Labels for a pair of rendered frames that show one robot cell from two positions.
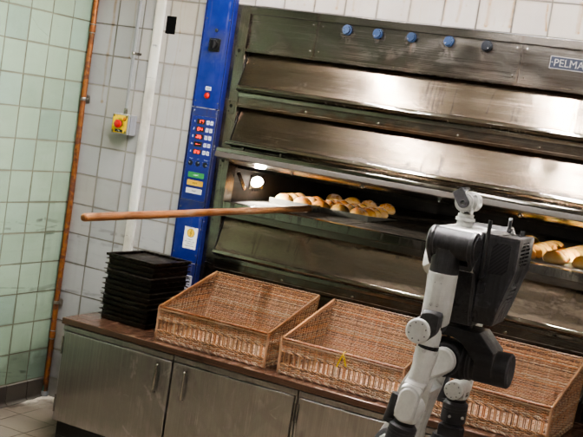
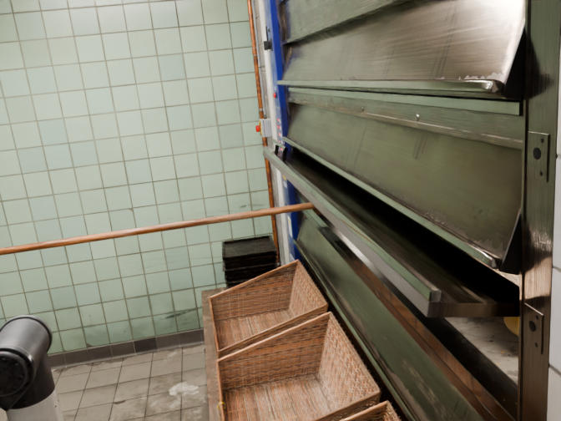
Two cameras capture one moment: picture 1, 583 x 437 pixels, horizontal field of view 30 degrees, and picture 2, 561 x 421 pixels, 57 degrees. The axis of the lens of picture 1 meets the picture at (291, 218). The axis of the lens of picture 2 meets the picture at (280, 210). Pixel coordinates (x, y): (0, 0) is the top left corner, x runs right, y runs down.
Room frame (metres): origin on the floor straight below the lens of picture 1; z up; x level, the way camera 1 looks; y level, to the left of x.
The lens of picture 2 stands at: (3.61, -1.67, 1.77)
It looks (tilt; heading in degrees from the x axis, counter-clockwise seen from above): 15 degrees down; 55
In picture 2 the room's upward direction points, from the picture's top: 6 degrees counter-clockwise
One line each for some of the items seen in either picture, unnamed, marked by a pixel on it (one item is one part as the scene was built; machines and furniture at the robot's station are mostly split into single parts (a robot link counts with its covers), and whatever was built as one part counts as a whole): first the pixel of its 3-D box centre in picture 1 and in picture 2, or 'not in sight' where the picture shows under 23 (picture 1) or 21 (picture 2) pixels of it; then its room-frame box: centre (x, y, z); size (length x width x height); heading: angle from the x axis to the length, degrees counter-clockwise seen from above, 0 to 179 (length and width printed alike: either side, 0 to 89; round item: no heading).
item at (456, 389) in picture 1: (453, 394); not in sight; (3.70, -0.65, 0.77); 0.11 x 0.11 x 0.11; 63
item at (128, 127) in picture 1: (123, 124); (265, 127); (5.35, 0.89, 1.46); 0.10 x 0.07 x 0.10; 63
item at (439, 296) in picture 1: (433, 307); not in sight; (3.30, -0.47, 1.12); 0.13 x 0.12 x 0.22; 157
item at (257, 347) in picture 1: (239, 316); (264, 315); (4.74, 0.17, 0.72); 0.56 x 0.49 x 0.28; 65
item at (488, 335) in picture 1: (470, 352); not in sight; (3.46, -0.64, 0.97); 0.28 x 0.13 x 0.18; 66
